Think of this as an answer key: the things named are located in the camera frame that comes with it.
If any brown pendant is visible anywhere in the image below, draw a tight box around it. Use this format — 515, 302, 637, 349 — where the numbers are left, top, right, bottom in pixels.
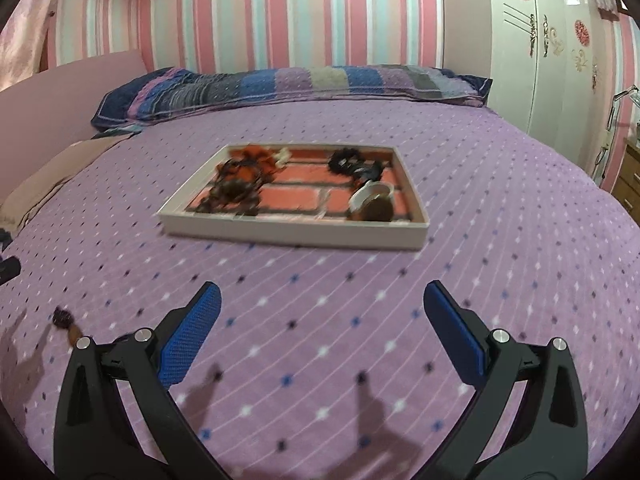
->
52, 307, 84, 348

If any brown wooden bead bracelet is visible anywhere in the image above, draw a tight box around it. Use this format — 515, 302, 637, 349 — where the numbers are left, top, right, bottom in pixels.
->
194, 179, 263, 217

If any white strap wristwatch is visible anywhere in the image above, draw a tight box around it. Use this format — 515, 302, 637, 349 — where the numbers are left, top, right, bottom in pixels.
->
347, 181, 395, 222

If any black hair claw clip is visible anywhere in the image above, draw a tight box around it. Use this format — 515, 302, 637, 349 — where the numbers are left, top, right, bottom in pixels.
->
352, 160, 385, 188

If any beige blanket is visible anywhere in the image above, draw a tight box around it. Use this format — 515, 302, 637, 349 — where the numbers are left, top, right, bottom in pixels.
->
1, 133, 131, 238

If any pink headboard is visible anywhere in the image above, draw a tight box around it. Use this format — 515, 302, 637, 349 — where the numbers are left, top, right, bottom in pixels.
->
0, 50, 148, 198

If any blue patchwork long pillow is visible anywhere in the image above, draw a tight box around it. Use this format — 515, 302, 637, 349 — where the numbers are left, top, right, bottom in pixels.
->
91, 64, 492, 136

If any purple diamond-pattern bedspread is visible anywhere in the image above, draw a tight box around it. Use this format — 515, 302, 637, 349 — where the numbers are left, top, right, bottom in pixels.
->
1, 100, 639, 479

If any pink curtain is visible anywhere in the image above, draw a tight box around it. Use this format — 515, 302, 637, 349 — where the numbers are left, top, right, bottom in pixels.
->
1, 0, 54, 90

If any orange fabric scrunchie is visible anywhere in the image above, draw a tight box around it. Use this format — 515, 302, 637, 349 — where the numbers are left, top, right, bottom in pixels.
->
228, 145, 280, 185

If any wooden drawer cabinet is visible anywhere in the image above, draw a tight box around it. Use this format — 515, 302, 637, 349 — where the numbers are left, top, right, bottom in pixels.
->
612, 139, 640, 223

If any silver desk lamp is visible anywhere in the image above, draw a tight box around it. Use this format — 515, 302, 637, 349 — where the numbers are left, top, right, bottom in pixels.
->
591, 84, 639, 185

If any white tray brick-pattern liner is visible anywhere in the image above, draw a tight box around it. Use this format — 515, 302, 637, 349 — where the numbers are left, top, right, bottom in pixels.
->
157, 144, 430, 250

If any black scrunchie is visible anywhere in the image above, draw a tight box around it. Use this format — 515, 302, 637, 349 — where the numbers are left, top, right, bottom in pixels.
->
328, 148, 366, 177

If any white decorated wardrobe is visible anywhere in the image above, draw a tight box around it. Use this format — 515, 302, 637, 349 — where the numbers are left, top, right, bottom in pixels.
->
488, 0, 606, 170

